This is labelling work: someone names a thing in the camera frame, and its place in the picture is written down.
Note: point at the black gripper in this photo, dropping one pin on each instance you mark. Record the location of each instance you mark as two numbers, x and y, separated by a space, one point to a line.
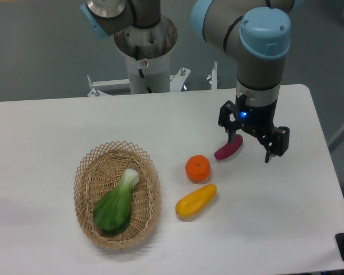
258 122

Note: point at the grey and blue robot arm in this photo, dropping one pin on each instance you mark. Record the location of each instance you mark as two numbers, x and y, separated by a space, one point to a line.
257 34

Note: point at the woven wicker basket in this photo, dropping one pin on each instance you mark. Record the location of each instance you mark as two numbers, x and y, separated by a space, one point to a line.
98 173

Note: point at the green bok choy vegetable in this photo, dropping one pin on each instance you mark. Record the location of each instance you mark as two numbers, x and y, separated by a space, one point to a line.
112 213

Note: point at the purple eggplant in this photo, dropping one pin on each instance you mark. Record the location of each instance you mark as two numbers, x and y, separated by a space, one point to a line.
229 149

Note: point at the orange tangerine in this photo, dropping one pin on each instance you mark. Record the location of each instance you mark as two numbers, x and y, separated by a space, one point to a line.
197 168

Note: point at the yellow mango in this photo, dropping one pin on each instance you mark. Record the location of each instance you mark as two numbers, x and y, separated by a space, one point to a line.
194 202

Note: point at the white metal base frame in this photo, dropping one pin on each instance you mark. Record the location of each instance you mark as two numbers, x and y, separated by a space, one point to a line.
144 77

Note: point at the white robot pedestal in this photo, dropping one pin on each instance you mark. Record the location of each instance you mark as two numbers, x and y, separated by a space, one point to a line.
155 44

